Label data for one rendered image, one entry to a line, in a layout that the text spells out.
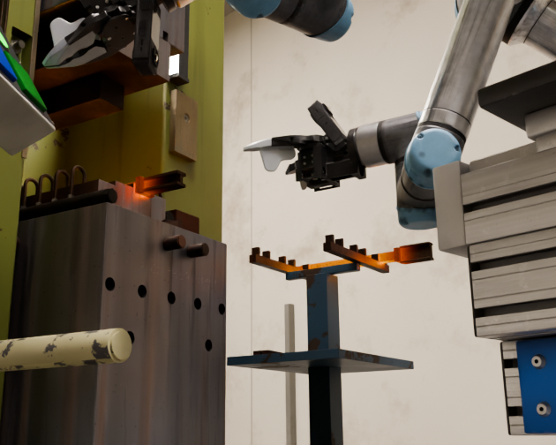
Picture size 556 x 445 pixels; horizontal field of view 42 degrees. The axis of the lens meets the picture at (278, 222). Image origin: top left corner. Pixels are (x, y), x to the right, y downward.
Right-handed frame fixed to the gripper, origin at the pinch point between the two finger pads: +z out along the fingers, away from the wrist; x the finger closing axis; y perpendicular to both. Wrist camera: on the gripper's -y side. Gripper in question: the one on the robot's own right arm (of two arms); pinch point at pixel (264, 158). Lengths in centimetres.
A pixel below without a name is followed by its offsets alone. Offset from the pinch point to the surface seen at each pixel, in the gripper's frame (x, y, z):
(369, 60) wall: 283, -177, 98
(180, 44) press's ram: 11.0, -38.1, 29.8
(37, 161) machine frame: 13, -19, 78
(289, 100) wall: 302, -175, 168
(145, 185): -0.6, 0.2, 28.6
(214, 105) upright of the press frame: 44, -39, 44
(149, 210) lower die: 2.5, 4.6, 29.9
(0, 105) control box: -49, 6, 12
